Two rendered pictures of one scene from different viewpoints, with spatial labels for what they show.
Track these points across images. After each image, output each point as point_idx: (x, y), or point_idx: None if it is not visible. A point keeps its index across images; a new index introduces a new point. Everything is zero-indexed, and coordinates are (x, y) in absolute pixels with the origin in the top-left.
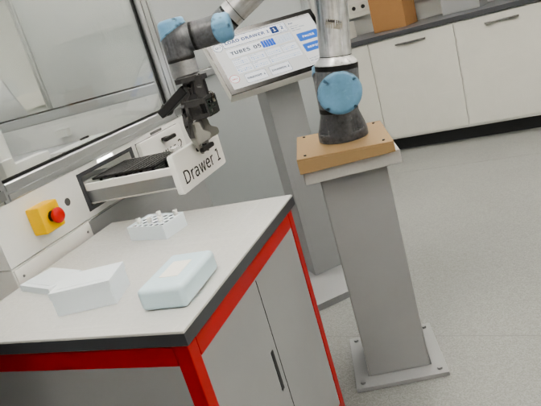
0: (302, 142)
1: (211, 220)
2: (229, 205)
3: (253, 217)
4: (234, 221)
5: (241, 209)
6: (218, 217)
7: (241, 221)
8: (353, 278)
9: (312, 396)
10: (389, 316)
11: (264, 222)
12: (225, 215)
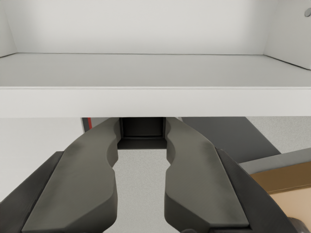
0: (286, 198)
1: (6, 119)
2: (75, 124)
3: (16, 180)
4: (4, 160)
5: (52, 153)
6: (17, 128)
7: (2, 169)
8: (181, 119)
9: None
10: (179, 118)
11: (1, 197)
12: (27, 137)
